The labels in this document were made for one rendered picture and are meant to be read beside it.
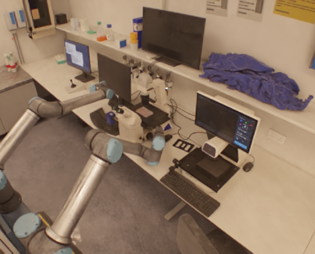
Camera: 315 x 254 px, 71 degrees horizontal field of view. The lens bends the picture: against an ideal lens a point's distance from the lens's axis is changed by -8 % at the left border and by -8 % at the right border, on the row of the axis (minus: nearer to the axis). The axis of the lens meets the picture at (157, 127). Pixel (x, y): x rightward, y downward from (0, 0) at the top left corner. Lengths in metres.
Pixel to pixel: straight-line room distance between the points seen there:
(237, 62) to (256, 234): 1.20
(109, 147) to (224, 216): 0.86
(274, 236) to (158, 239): 1.10
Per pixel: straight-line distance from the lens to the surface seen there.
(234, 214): 1.65
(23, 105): 3.75
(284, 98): 1.74
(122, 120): 1.92
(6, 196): 1.81
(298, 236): 1.72
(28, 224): 1.42
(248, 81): 1.76
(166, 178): 1.74
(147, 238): 2.34
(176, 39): 2.14
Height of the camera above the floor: 2.08
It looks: 37 degrees down
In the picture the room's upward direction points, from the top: straight up
